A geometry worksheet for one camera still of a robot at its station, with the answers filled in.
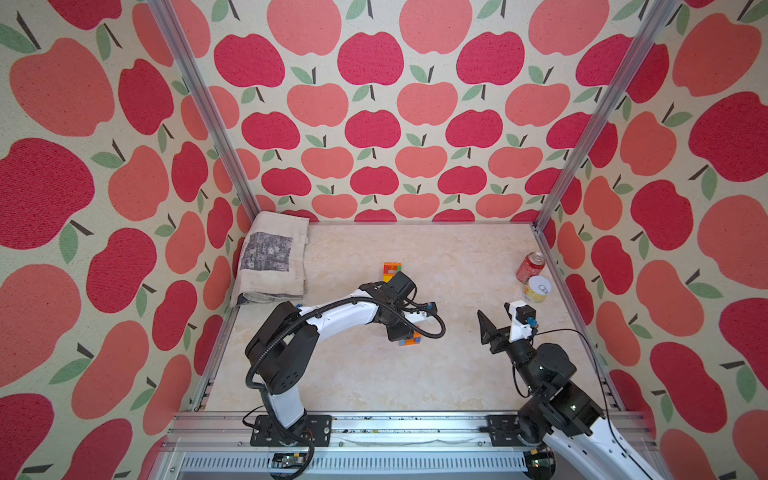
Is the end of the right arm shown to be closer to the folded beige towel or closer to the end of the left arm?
the end of the left arm

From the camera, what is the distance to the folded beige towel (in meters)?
0.98

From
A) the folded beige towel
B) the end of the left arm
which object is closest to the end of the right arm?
the end of the left arm
